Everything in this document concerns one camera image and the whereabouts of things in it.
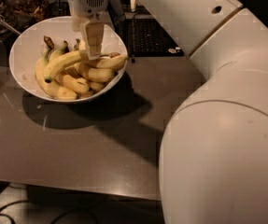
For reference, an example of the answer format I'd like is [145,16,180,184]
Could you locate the white bowl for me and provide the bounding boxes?
[9,16,127,104]

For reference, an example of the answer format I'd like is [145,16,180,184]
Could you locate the black floor cable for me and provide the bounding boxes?
[0,199,29,224]

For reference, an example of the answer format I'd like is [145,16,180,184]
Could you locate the back upright yellow banana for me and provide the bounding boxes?
[78,39,86,50]

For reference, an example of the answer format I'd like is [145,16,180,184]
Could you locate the bottom small yellow banana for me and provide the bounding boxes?
[65,66,106,94]

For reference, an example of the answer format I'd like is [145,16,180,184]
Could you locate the right upper yellow banana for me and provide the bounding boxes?
[88,54,128,71]

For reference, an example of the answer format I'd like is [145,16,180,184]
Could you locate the centre lower yellow banana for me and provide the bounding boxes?
[56,71,91,94]

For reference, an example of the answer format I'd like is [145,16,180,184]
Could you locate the right middle yellow banana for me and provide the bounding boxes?
[74,63,116,83]

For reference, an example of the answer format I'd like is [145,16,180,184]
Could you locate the black wire cup holder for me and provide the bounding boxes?
[49,0,70,18]

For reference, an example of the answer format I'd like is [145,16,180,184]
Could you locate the left outer yellow banana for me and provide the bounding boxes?
[35,36,78,100]

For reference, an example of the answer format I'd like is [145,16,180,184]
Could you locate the long yellow banana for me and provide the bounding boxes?
[42,49,120,84]

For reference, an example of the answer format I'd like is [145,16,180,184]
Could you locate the white bottle behind laptop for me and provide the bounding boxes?
[130,0,137,12]

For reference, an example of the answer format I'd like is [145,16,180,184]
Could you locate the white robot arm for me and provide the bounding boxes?
[138,0,268,224]

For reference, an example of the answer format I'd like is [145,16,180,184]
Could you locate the green-tipped yellow banana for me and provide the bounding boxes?
[49,41,69,62]

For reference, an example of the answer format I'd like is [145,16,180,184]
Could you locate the metal spoon handle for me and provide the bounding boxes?
[0,15,21,35]

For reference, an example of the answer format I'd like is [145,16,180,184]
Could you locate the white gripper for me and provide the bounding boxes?
[67,0,108,60]

